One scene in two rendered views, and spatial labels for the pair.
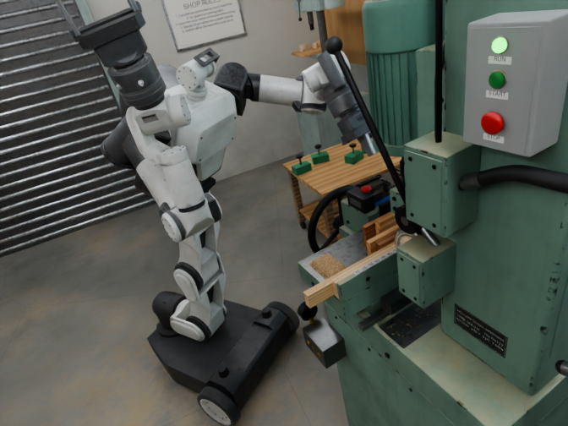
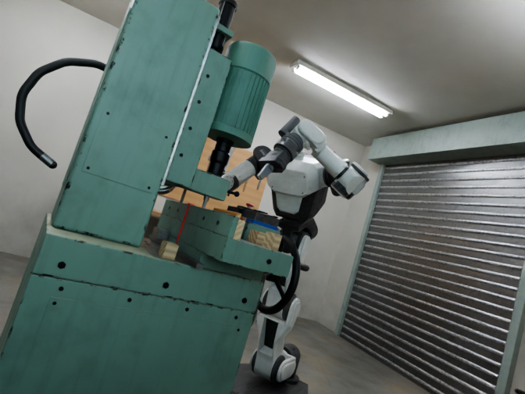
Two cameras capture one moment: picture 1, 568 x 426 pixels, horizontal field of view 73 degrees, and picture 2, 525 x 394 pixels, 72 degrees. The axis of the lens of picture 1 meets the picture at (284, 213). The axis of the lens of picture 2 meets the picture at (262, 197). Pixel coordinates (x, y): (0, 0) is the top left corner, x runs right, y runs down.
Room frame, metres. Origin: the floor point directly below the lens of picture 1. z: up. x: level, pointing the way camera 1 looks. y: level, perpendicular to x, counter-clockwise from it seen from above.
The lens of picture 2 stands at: (0.86, -1.53, 0.93)
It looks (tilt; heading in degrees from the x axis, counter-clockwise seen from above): 6 degrees up; 83
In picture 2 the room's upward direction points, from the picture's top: 17 degrees clockwise
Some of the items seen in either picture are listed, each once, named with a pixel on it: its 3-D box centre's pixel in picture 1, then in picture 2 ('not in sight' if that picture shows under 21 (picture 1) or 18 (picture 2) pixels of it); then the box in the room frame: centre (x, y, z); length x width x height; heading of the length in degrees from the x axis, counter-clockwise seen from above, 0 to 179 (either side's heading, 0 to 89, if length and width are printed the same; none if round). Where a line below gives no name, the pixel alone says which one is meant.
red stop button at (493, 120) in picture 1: (492, 122); not in sight; (0.46, -0.29, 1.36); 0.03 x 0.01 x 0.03; 23
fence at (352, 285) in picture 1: (431, 239); (191, 214); (0.80, -0.36, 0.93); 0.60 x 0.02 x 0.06; 113
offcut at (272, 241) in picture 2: not in sight; (272, 241); (1.04, -0.51, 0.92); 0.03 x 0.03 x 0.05; 46
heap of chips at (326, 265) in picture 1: (327, 264); not in sight; (0.82, -0.08, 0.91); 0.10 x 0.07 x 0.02; 23
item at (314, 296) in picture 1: (393, 250); not in sight; (0.80, -0.26, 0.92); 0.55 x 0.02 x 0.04; 113
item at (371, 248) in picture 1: (405, 230); not in sight; (0.86, -0.31, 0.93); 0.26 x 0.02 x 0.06; 113
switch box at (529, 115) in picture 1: (513, 84); not in sight; (0.48, -0.32, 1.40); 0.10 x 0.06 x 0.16; 23
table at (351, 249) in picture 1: (393, 234); (226, 243); (0.93, -0.30, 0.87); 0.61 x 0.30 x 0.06; 113
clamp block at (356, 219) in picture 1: (373, 211); (251, 236); (1.01, -0.27, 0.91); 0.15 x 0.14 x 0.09; 113
